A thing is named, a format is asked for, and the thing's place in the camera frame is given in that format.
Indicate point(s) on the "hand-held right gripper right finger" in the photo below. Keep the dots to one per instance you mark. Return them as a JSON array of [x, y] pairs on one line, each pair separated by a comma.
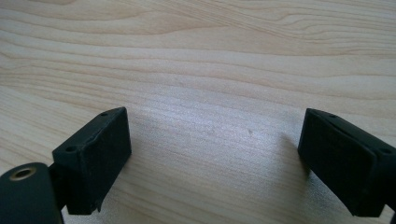
[[342, 161]]

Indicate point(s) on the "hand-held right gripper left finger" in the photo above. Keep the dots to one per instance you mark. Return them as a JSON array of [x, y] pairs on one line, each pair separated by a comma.
[[93, 161]]

